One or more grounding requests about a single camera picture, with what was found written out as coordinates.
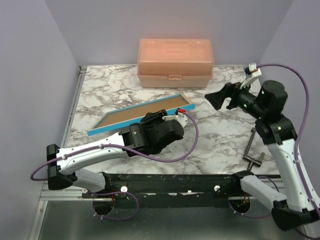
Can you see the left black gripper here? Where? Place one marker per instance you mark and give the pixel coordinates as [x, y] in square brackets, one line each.
[155, 117]

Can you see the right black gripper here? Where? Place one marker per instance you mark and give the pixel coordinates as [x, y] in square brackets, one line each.
[217, 98]

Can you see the brown frame backing board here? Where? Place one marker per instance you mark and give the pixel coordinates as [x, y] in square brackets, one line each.
[138, 111]

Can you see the light wooden picture frame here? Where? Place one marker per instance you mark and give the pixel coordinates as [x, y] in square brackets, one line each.
[94, 131]

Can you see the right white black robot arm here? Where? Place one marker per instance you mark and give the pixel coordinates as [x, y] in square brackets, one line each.
[294, 208]

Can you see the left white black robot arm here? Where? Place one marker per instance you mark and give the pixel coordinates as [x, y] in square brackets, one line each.
[67, 166]

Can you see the orange translucent plastic box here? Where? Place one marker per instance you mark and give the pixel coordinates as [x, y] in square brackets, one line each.
[175, 63]

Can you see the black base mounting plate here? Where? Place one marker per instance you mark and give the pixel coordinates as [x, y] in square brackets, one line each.
[168, 190]

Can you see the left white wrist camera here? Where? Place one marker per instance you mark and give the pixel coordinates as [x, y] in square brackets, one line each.
[179, 115]

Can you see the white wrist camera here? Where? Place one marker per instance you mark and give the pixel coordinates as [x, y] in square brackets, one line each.
[252, 73]
[179, 115]

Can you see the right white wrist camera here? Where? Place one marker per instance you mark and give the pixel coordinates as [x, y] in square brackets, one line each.
[252, 73]

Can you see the aluminium rail frame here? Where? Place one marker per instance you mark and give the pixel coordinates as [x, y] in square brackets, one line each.
[296, 207]

